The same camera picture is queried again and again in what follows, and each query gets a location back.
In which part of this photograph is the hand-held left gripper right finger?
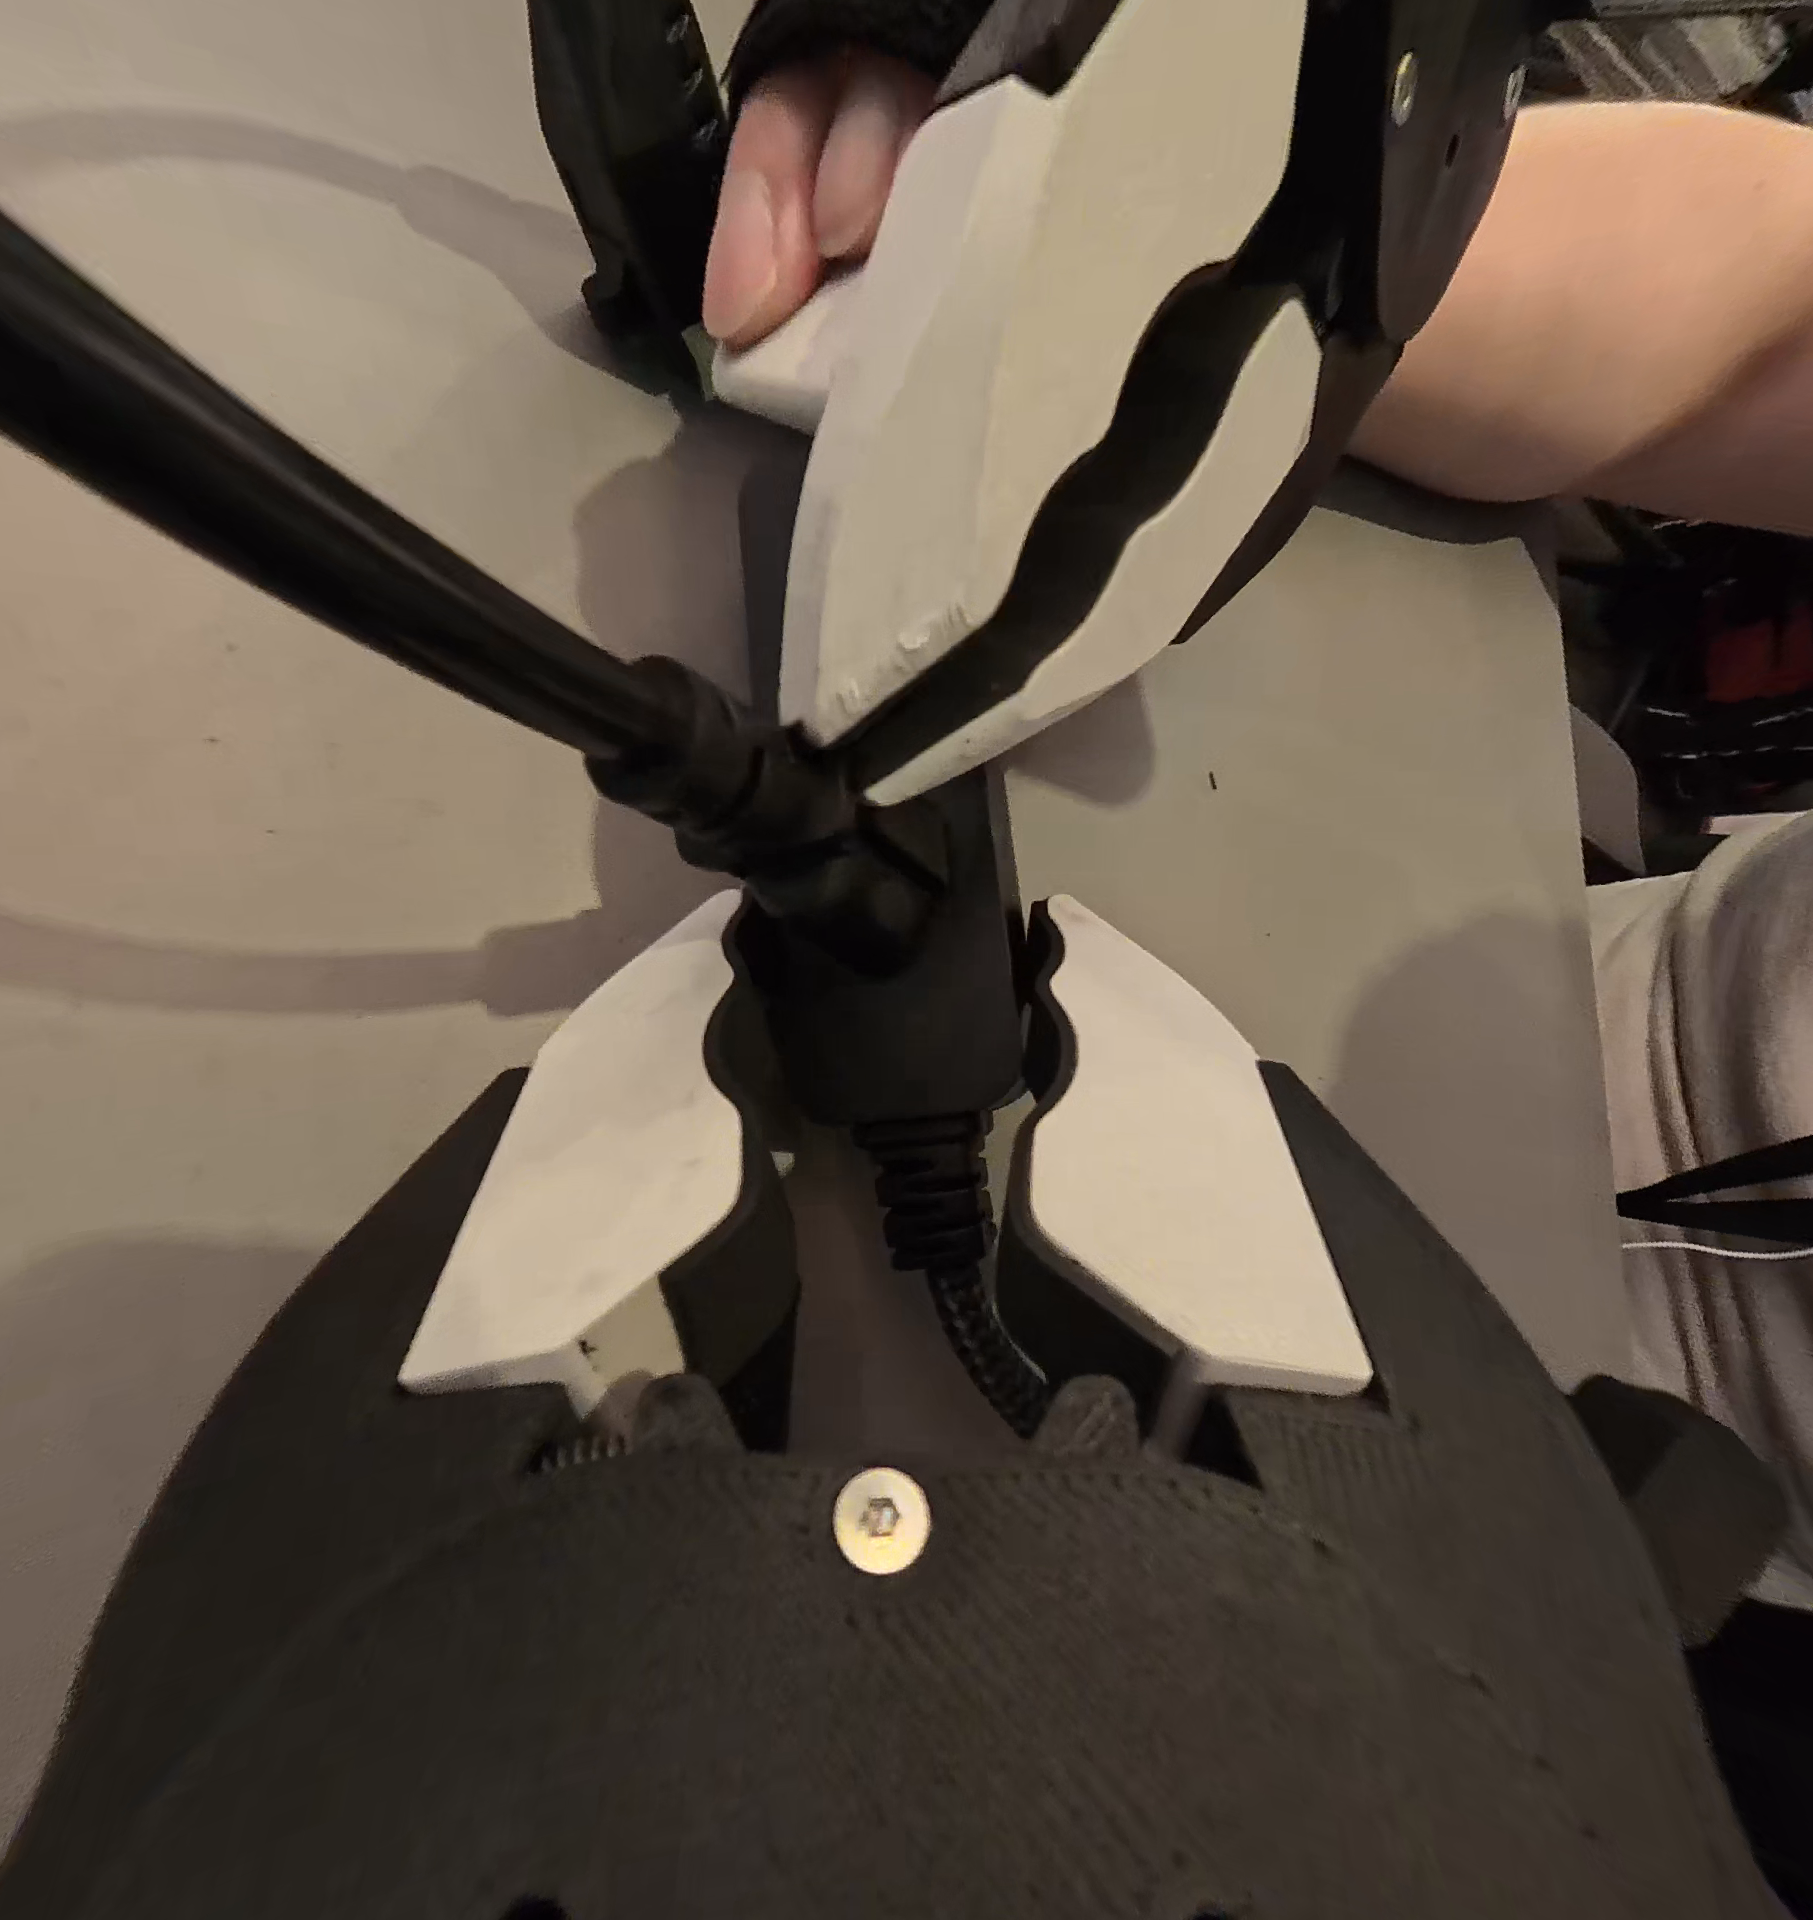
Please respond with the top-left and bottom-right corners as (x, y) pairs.
(997, 894), (1381, 1446)

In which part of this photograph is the black power cord with plug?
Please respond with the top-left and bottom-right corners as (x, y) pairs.
(0, 0), (952, 961)

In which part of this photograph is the person's right hand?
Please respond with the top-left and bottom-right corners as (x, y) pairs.
(700, 42), (942, 356)

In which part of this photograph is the black lanyard strap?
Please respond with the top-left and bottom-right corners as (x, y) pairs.
(1615, 1121), (1813, 1249)

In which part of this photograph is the braided power strip cable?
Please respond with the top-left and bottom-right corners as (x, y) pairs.
(849, 1108), (1060, 1446)

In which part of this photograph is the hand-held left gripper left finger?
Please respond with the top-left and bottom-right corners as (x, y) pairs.
(397, 890), (801, 1456)

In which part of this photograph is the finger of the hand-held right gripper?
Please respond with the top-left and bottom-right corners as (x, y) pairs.
(846, 293), (1328, 813)
(707, 0), (1309, 752)

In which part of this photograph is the black power strip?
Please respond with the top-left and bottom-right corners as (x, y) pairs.
(734, 434), (1031, 1123)

